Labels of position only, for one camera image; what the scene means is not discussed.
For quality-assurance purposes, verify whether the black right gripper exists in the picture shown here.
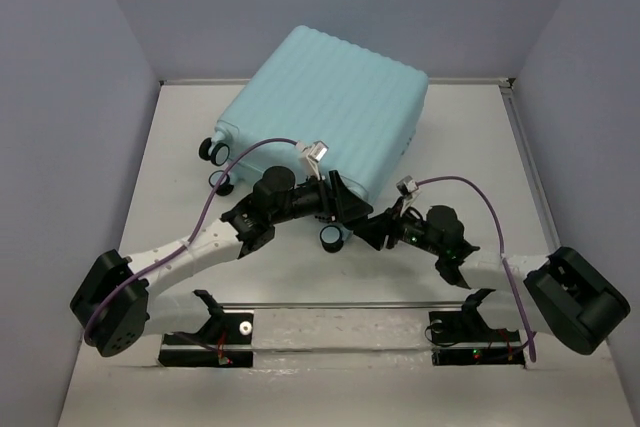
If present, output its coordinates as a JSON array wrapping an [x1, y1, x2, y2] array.
[[352, 195, 444, 257]]

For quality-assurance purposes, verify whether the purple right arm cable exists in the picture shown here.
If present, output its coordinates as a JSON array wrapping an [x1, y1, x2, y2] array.
[[417, 175, 539, 362]]

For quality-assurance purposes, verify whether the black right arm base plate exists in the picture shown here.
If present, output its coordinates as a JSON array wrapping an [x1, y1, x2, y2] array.
[[424, 310, 526, 367]]

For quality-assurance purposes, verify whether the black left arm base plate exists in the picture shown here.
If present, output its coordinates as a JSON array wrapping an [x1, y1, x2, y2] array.
[[158, 311, 254, 369]]

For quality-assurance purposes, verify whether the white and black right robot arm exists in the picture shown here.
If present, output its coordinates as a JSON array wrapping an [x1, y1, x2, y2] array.
[[354, 205, 631, 355]]

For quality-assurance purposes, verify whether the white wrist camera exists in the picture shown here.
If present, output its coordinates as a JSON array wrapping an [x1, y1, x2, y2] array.
[[295, 141, 329, 181], [396, 176, 420, 216]]

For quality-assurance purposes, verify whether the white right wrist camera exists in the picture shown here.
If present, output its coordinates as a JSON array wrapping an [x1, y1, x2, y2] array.
[[396, 176, 420, 216]]

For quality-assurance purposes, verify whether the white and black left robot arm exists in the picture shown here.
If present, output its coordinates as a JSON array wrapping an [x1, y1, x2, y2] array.
[[70, 166, 373, 357]]

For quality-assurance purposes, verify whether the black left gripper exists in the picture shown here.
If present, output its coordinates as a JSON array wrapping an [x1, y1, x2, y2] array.
[[270, 170, 372, 224]]

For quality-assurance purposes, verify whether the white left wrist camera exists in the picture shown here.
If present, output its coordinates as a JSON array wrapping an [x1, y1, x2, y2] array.
[[295, 141, 329, 181]]

